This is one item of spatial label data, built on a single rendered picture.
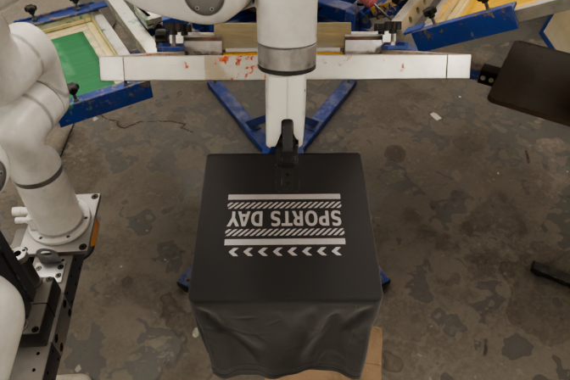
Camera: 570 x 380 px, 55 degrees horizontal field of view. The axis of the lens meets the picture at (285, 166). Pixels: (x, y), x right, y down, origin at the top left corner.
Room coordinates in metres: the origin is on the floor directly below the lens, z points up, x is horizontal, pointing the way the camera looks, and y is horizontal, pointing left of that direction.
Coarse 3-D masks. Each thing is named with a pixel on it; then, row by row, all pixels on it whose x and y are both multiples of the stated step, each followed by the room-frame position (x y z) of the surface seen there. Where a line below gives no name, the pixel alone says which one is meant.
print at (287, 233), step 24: (240, 216) 0.91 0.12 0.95; (264, 216) 0.91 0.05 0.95; (288, 216) 0.91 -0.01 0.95; (312, 216) 0.91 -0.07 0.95; (336, 216) 0.91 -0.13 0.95; (240, 240) 0.83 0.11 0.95; (264, 240) 0.83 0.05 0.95; (288, 240) 0.83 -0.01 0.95; (312, 240) 0.83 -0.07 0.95; (336, 240) 0.83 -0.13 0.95
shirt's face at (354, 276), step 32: (224, 160) 1.11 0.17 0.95; (256, 160) 1.11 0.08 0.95; (320, 160) 1.11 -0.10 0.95; (352, 160) 1.11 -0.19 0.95; (224, 192) 0.99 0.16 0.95; (256, 192) 0.99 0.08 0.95; (288, 192) 0.99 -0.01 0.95; (320, 192) 0.99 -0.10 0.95; (352, 192) 0.99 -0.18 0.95; (224, 224) 0.88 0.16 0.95; (352, 224) 0.88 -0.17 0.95; (320, 256) 0.78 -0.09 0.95; (352, 256) 0.78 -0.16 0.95; (192, 288) 0.69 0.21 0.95; (224, 288) 0.69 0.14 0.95; (256, 288) 0.69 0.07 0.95; (288, 288) 0.69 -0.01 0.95; (320, 288) 0.69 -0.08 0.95; (352, 288) 0.69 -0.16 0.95
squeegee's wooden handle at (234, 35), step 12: (216, 24) 1.26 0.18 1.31; (228, 24) 1.26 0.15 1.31; (240, 24) 1.26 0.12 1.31; (252, 24) 1.26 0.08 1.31; (324, 24) 1.26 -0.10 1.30; (336, 24) 1.26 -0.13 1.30; (348, 24) 1.26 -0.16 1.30; (228, 36) 1.24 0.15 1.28; (240, 36) 1.24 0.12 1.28; (252, 36) 1.24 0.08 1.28; (324, 36) 1.24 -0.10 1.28; (336, 36) 1.24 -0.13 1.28
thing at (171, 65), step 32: (128, 64) 0.71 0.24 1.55; (160, 64) 0.72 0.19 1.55; (192, 64) 0.72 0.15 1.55; (224, 64) 0.72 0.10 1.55; (256, 64) 0.72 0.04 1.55; (320, 64) 0.72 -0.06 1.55; (352, 64) 0.72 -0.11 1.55; (384, 64) 0.72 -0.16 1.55; (416, 64) 0.72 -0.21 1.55; (448, 64) 0.72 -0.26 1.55
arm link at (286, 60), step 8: (264, 48) 0.57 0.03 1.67; (272, 48) 0.57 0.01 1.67; (304, 48) 0.57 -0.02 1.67; (312, 48) 0.58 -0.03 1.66; (264, 56) 0.57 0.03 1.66; (272, 56) 0.56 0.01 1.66; (280, 56) 0.56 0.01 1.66; (288, 56) 0.56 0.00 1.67; (296, 56) 0.56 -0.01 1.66; (304, 56) 0.57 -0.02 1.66; (312, 56) 0.58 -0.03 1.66; (264, 64) 0.57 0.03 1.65; (272, 64) 0.56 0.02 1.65; (280, 64) 0.56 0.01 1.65; (288, 64) 0.56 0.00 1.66; (296, 64) 0.56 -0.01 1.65; (304, 64) 0.56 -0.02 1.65; (312, 64) 0.57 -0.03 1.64
